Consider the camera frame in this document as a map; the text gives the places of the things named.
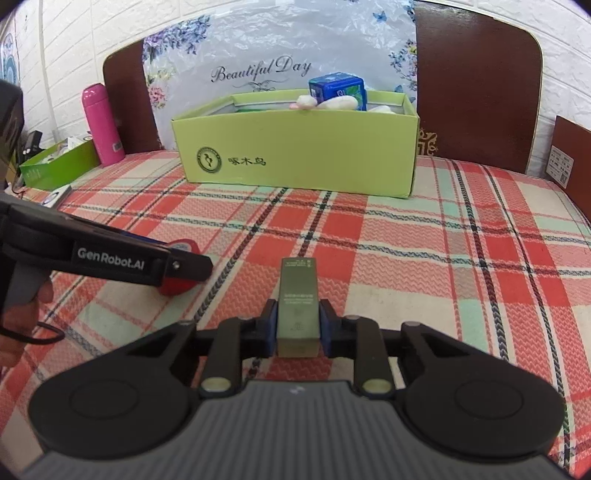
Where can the plaid bed sheet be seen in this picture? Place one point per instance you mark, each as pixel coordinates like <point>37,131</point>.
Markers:
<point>461,258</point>

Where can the shiny metallic carton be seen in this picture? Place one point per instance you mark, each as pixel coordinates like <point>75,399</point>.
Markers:
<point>298,300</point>

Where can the brown headboard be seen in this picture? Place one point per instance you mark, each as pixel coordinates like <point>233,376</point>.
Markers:
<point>480,92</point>

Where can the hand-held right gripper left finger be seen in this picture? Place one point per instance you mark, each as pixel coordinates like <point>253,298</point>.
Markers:
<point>272,323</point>

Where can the white gloves with pink cuffs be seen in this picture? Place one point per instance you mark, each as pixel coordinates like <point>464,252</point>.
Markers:
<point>307,100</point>

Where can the pink thermos bottle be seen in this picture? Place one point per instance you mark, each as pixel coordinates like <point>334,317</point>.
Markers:
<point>104,129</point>

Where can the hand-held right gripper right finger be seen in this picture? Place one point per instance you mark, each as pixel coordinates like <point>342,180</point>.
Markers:
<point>325,323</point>

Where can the wall poster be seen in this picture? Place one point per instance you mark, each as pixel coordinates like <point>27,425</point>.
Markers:
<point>9,64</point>

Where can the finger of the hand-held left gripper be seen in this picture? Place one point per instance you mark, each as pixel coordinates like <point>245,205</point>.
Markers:
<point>191,267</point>
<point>180,247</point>

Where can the blue square container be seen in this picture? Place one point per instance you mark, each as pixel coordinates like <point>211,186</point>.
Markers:
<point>339,90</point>

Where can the black device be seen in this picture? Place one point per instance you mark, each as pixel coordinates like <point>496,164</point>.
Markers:
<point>32,143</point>

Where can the dark cloth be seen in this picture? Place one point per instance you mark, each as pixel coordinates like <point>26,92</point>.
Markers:
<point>9,120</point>

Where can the red tape roll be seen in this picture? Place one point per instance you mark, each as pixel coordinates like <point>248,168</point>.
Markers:
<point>178,285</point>

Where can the yellow-green cardboard box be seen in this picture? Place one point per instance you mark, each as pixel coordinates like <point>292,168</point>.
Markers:
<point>300,152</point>

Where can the person's left hand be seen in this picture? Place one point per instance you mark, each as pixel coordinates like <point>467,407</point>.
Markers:
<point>14,321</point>

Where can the white flat device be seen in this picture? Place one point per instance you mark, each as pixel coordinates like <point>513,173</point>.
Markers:
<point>53,198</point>

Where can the small green open box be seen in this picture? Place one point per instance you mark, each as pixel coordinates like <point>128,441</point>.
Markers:
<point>64,168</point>

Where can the brown shoebox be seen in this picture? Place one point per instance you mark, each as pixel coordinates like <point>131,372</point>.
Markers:
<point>572,157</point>

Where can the floral plastic bag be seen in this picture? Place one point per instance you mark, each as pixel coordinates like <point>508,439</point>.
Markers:
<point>258,37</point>

